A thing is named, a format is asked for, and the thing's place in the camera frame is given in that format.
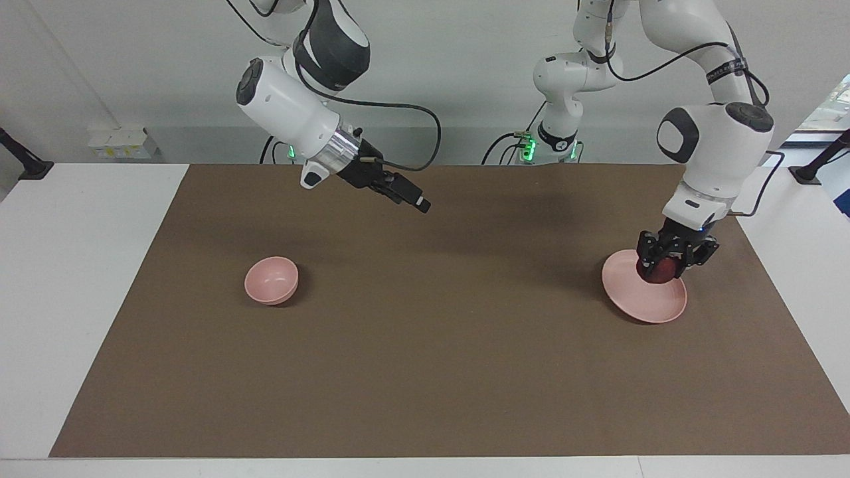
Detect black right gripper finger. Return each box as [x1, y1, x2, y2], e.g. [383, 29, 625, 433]
[375, 183, 432, 215]
[377, 170, 426, 201]

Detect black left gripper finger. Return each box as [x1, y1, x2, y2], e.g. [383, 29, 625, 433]
[636, 231, 669, 278]
[674, 239, 720, 279]

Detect dark red apple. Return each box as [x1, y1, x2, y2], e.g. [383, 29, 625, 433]
[639, 259, 679, 285]

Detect pink plate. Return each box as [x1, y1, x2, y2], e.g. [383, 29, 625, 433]
[602, 249, 688, 325]

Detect pink bowl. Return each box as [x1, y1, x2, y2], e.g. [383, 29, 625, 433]
[244, 256, 300, 306]

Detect brown table mat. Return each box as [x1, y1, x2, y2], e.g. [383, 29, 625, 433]
[50, 163, 850, 459]

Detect black clamp stand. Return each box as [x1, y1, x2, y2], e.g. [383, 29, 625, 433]
[788, 129, 850, 185]
[0, 127, 54, 181]

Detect blue object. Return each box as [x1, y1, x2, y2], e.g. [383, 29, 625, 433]
[821, 176, 850, 218]

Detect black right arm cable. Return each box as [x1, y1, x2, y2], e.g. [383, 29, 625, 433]
[226, 0, 443, 173]

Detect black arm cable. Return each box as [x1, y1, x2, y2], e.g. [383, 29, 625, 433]
[601, 13, 786, 218]
[226, 0, 443, 173]

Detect black left base cables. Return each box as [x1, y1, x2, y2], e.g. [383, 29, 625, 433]
[481, 100, 549, 166]

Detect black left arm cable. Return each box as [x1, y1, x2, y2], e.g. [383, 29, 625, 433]
[601, 13, 786, 218]

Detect white wall power strip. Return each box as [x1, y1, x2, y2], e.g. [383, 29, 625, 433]
[88, 126, 159, 161]

